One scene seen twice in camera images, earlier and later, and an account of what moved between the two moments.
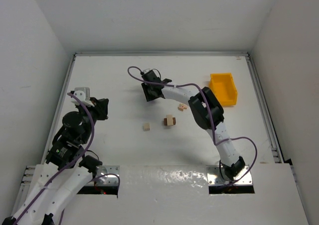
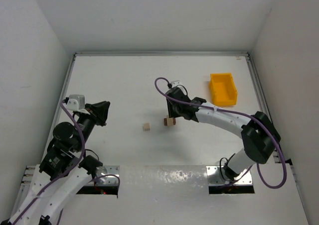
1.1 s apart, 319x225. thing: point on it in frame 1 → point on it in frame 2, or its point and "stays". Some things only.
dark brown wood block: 165,121 stays
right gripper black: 149,91 → 175,105
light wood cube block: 146,126 stays
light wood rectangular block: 169,120 stays
